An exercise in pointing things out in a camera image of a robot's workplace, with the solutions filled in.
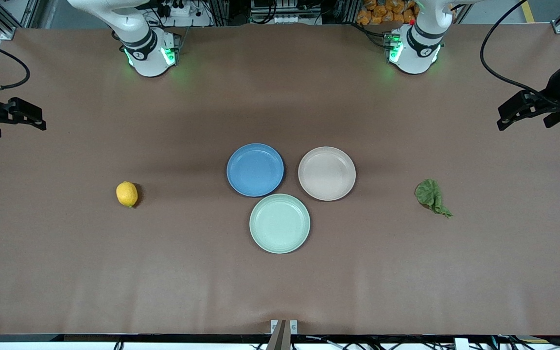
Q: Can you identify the green lettuce leaf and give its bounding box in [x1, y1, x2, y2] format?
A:
[415, 178, 454, 218]

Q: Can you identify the yellow lemon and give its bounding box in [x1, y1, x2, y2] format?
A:
[116, 181, 139, 208]

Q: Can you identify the bag of orange snacks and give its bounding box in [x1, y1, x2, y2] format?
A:
[356, 0, 420, 26]

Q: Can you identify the brown paper table cover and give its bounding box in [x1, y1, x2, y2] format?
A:
[0, 23, 560, 336]

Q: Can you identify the white power strip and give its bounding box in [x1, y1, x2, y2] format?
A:
[156, 0, 213, 28]

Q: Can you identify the beige plate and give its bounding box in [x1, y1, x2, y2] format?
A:
[298, 146, 357, 201]

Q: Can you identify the blue plate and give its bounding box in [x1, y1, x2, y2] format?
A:
[226, 143, 285, 197]

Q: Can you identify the pale green plate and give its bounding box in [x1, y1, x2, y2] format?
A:
[249, 193, 311, 254]

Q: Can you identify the black table edge rail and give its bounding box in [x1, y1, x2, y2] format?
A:
[0, 333, 560, 345]

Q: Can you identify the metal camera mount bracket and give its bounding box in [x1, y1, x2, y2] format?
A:
[266, 319, 298, 350]

